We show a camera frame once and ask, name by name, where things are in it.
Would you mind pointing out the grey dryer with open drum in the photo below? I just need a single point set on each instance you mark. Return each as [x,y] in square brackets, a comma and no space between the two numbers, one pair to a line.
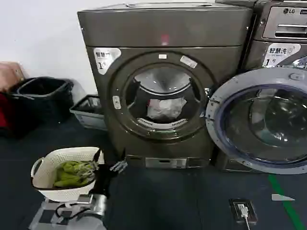
[163,31]

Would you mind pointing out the clear plastic bag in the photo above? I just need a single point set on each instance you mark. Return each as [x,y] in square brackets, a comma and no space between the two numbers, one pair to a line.
[79,89]

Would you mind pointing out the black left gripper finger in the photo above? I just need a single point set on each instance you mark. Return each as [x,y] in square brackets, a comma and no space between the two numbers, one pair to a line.
[119,165]
[90,170]

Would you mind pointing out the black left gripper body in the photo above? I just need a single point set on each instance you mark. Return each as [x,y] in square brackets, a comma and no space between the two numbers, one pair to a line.
[102,178]

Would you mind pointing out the black floor socket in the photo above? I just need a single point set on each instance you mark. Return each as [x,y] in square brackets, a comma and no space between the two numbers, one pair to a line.
[233,212]

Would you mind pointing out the white woven laundry basket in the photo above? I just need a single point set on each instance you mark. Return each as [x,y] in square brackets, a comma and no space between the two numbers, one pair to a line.
[67,155]

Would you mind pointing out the grey plastic crate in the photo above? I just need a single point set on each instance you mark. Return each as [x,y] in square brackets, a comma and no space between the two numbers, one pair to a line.
[88,118]

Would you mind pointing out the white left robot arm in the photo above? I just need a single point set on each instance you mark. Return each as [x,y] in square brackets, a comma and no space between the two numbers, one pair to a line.
[79,216]

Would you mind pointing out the green cloth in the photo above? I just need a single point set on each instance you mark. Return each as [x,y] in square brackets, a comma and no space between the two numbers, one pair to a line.
[67,175]

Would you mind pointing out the green floor tape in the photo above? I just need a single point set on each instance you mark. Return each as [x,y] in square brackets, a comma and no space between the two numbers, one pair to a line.
[283,201]

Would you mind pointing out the white cloth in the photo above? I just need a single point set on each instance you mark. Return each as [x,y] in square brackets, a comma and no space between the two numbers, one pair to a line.
[168,107]

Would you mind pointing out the black plastic bin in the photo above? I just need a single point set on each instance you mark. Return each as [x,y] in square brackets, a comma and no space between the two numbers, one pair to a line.
[43,100]

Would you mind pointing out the red bag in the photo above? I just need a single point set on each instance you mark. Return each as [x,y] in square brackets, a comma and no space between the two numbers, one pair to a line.
[4,115]

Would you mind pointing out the pale cardboard box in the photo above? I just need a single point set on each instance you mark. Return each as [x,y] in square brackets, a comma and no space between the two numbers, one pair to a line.
[10,74]

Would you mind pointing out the round glass dryer door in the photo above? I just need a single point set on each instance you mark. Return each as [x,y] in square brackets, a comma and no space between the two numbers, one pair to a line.
[259,124]

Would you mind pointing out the grey dryer with labels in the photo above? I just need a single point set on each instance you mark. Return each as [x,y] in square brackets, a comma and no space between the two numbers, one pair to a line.
[263,26]

